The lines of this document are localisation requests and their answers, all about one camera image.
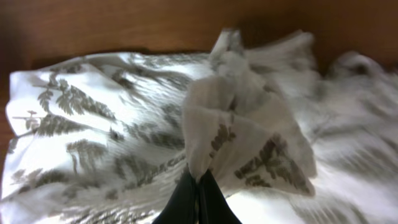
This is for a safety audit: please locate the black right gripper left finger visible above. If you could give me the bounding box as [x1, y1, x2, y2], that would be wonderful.
[152, 171, 197, 224]

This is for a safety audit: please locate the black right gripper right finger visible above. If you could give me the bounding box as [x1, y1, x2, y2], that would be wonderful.
[198, 170, 241, 224]

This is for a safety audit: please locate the white fern print garment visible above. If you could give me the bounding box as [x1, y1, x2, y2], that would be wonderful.
[1, 30, 397, 223]

